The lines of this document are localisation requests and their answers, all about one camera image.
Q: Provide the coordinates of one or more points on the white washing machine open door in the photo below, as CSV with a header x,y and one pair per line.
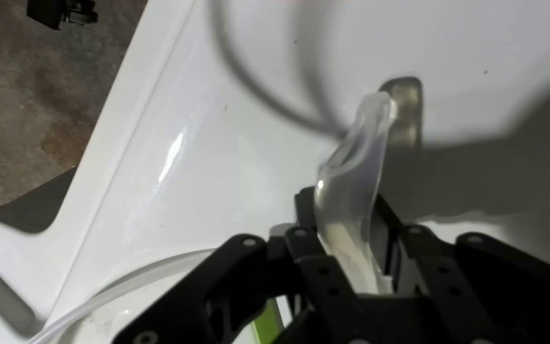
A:
x,y
224,127

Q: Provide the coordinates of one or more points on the black floor object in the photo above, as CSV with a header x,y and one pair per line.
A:
x,y
58,12

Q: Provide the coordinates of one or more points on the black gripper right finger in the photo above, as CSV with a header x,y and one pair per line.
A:
x,y
478,293

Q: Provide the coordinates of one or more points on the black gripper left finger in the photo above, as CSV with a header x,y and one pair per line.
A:
x,y
256,287

